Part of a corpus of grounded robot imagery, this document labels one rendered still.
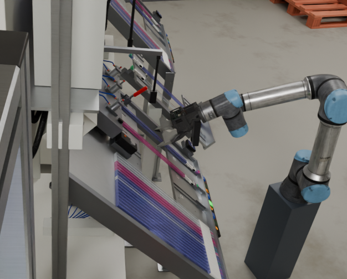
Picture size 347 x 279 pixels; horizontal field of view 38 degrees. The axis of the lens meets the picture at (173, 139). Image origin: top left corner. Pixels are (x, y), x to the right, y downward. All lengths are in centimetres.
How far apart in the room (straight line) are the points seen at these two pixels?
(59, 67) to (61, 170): 27
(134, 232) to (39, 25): 62
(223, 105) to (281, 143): 192
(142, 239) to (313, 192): 95
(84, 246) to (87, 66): 85
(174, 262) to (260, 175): 194
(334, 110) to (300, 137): 197
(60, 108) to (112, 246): 87
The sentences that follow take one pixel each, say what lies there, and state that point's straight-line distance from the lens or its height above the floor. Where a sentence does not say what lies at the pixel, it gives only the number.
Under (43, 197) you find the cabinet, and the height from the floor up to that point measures 62.
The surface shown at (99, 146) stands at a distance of 153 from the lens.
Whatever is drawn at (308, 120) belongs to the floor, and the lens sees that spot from 414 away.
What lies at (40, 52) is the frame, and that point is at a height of 148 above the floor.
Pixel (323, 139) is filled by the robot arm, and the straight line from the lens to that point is 205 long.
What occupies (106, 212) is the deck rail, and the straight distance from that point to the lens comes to 136.
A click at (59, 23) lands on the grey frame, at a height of 162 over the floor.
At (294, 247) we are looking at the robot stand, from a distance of 259.
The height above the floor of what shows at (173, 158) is 83.
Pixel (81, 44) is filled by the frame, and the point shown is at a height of 151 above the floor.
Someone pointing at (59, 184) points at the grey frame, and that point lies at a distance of 125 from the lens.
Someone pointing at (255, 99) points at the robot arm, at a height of 105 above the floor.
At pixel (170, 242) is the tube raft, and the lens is 152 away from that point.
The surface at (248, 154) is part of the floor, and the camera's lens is 355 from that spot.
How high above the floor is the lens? 202
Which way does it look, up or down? 35 degrees down
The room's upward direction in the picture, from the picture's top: 10 degrees clockwise
